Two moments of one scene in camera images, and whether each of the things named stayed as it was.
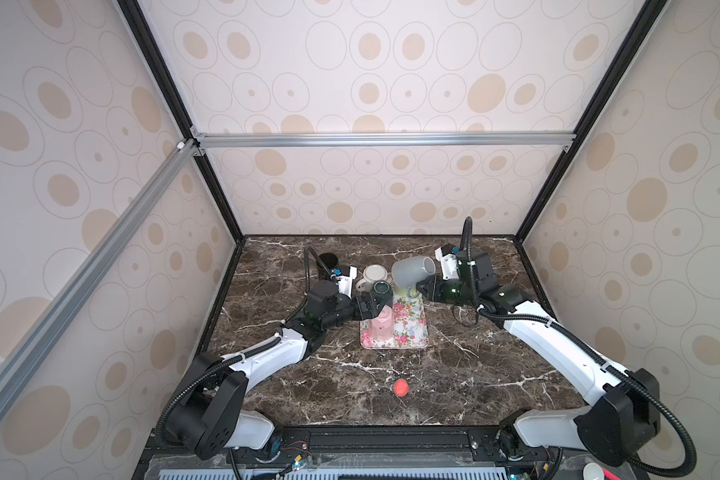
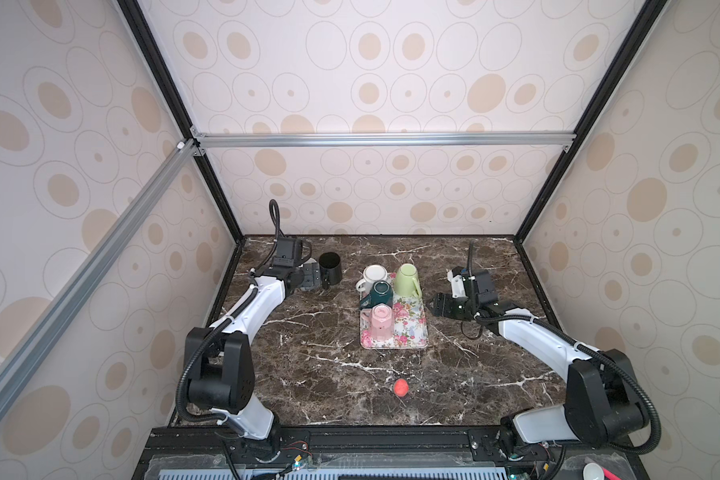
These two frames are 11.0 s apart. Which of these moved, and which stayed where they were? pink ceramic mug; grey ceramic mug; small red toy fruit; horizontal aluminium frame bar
Moved: grey ceramic mug
Stayed: small red toy fruit; pink ceramic mug; horizontal aluminium frame bar
